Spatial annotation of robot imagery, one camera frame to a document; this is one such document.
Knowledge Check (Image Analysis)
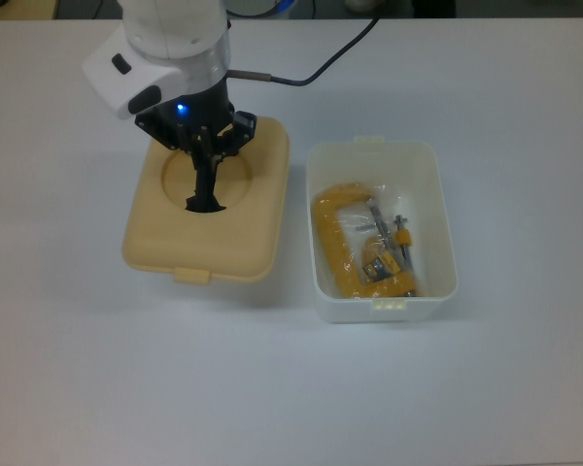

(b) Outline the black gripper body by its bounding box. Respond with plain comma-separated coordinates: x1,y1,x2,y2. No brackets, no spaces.
154,82,237,143

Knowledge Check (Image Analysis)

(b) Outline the black lid handle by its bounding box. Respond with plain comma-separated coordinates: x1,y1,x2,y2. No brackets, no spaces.
184,154,227,215

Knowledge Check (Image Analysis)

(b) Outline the beige plastic case lid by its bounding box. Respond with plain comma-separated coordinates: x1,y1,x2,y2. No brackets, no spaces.
120,115,292,285

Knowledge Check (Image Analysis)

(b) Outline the white plastic case box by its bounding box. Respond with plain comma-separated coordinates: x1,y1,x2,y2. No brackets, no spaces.
304,136,460,325

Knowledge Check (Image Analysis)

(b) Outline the large yellow C-clamp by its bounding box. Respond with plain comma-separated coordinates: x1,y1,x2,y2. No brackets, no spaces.
311,182,419,300

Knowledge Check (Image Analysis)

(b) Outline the clear plastic bag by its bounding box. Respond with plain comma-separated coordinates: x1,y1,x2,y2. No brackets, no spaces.
313,182,429,298

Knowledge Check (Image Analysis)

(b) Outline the metal screw with yellow collar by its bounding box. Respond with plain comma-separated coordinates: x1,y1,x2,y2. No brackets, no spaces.
393,215,417,271

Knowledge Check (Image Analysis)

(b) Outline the small yellow clamp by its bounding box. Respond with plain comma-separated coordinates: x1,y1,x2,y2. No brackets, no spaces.
361,236,404,285

